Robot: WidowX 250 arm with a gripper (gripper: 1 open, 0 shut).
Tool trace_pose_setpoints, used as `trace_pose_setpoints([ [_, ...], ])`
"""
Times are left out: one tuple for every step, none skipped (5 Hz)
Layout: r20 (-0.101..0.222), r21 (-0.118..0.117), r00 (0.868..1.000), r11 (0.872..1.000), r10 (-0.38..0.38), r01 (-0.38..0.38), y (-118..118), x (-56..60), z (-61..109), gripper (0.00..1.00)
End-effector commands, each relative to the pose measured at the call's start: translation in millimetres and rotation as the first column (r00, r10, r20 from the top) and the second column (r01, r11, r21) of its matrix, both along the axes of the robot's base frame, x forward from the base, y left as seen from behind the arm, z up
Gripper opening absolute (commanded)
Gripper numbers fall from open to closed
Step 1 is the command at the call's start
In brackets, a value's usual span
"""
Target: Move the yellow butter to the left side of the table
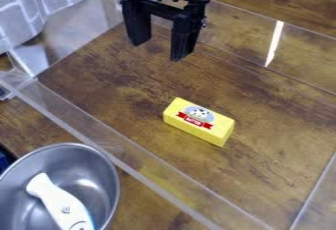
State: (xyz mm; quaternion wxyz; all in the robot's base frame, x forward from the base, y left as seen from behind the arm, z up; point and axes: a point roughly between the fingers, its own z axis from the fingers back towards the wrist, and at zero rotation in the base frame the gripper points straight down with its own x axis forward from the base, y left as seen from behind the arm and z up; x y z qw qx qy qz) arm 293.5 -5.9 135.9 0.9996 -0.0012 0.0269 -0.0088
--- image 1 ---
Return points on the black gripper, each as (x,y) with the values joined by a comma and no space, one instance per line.
(187,14)

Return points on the yellow butter block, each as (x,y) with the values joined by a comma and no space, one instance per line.
(199,121)

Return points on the silver metal bowl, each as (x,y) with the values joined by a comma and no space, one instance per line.
(78,169)

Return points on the clear acrylic enclosure wall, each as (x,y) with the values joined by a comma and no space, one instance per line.
(79,85)

